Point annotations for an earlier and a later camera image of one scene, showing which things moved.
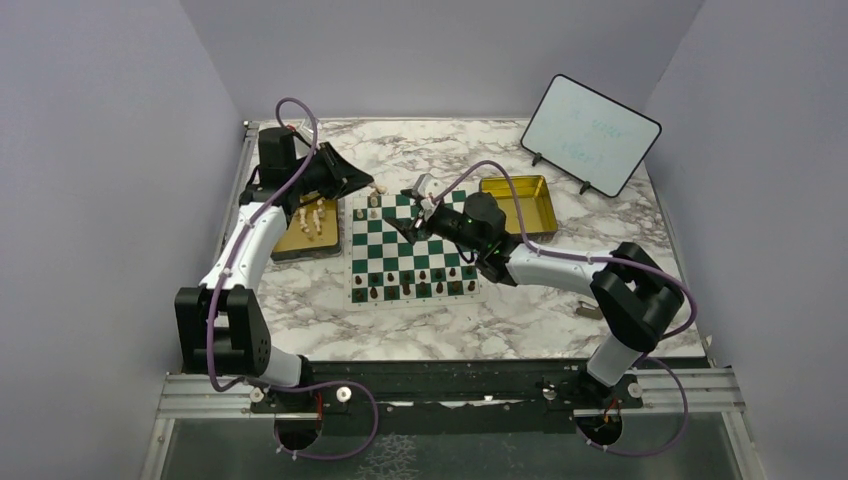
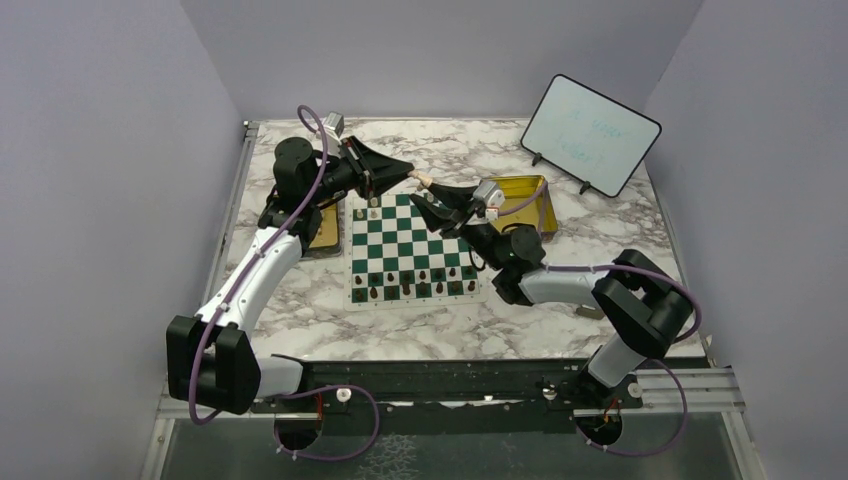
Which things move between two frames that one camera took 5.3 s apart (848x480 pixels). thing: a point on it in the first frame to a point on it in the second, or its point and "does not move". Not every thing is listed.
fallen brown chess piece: (590, 309) does not move
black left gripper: (343, 177) to (373, 171)
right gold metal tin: (537, 208) does not move
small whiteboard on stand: (588, 135) does not move
